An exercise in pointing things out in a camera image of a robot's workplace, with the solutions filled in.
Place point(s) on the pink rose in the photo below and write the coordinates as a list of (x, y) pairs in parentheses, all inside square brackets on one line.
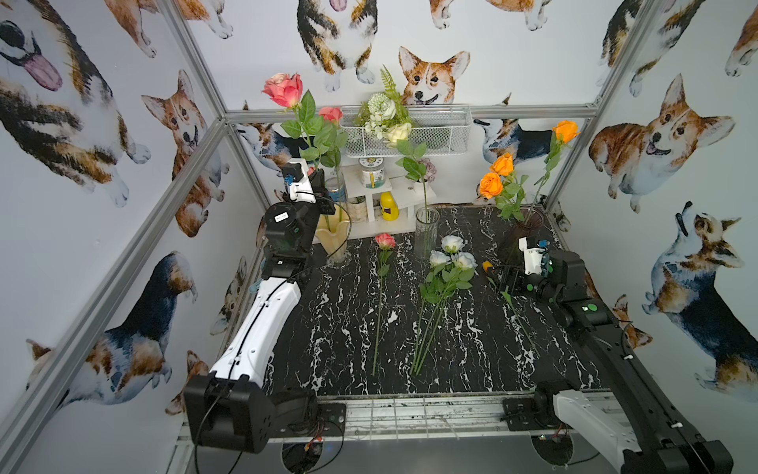
[(387, 245), (334, 139), (288, 92)]

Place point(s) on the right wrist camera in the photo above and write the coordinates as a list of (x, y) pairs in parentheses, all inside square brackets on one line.
[(535, 254)]

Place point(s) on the white green artificial bouquet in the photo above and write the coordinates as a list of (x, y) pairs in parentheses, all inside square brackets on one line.
[(384, 116)]

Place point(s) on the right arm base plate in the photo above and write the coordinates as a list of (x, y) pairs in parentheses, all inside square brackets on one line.
[(530, 414)]

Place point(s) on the white wooden shelf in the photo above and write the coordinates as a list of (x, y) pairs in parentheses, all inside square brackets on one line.
[(408, 196)]

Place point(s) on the yellow bottle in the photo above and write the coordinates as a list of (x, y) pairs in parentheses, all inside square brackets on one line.
[(389, 208)]

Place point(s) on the woven small jar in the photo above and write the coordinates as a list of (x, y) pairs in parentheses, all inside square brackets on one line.
[(357, 209)]

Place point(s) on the clear glass cylinder vase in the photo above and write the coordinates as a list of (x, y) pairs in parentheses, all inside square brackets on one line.
[(427, 219)]

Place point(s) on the cream rose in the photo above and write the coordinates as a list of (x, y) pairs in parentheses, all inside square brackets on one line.
[(408, 154)]

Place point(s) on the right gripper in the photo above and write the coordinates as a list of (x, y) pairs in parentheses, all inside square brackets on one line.
[(523, 284)]

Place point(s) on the small pink potted flower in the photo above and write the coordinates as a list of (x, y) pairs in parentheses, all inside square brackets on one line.
[(430, 168)]

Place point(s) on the orange tulip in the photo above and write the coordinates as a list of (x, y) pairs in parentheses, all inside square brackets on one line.
[(503, 296)]

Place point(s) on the purple glass vase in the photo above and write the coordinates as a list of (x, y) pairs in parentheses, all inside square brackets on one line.
[(533, 220)]

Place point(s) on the white lidded jar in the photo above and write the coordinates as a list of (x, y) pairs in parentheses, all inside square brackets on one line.
[(372, 172)]

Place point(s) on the white wire basket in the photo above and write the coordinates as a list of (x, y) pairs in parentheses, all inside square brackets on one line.
[(445, 130)]

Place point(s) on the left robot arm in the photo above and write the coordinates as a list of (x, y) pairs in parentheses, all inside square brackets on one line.
[(228, 408)]

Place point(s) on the orange rose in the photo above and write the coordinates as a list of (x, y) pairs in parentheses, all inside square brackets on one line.
[(490, 185), (504, 165), (563, 134)]

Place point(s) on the yellow fluted vase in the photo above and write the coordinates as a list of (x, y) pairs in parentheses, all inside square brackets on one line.
[(333, 232)]

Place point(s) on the white rose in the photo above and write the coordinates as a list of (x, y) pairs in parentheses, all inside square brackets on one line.
[(456, 277), (452, 244), (430, 299)]

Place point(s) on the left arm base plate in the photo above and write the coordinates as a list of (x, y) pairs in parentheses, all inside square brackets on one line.
[(328, 419)]

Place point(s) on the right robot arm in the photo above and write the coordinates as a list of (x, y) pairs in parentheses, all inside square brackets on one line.
[(657, 437)]

